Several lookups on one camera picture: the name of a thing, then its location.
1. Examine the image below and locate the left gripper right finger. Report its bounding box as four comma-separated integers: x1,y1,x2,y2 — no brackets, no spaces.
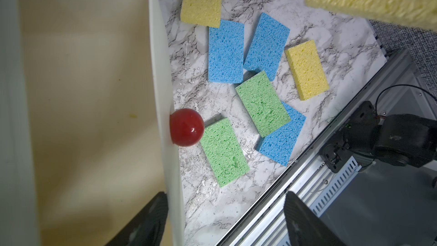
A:
284,191,346,246

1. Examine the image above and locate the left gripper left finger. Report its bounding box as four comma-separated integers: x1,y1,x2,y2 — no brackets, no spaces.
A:
106,191,168,246

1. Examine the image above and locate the drawer with red knob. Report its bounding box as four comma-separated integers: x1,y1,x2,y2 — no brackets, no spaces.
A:
1,0,185,246

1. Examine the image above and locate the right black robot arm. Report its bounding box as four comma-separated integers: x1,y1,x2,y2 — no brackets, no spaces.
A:
373,114,437,168

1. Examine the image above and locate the blue sponge front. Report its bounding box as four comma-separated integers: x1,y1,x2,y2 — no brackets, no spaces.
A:
256,102,306,166

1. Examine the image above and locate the blue sponge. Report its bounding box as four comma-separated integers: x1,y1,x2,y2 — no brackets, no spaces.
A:
244,13,290,82
208,20,244,84
256,102,306,166

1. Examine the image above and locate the green sponge left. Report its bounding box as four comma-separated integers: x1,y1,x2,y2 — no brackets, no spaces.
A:
200,118,249,187

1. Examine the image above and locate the green sponge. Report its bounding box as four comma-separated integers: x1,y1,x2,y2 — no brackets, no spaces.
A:
200,118,249,187
236,71,291,137

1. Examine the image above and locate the green sponge right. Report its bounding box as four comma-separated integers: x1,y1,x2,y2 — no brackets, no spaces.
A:
236,71,291,137

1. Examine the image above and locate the blue sponge right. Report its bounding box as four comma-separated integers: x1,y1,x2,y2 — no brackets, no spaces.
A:
244,13,290,82

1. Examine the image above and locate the blue sponge left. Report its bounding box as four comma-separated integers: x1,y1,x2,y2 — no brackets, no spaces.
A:
208,20,244,84

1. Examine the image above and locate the aluminium front rail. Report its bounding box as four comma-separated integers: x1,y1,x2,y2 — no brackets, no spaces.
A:
218,49,435,246

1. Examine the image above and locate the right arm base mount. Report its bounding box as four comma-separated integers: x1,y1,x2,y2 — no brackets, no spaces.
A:
318,101,381,173

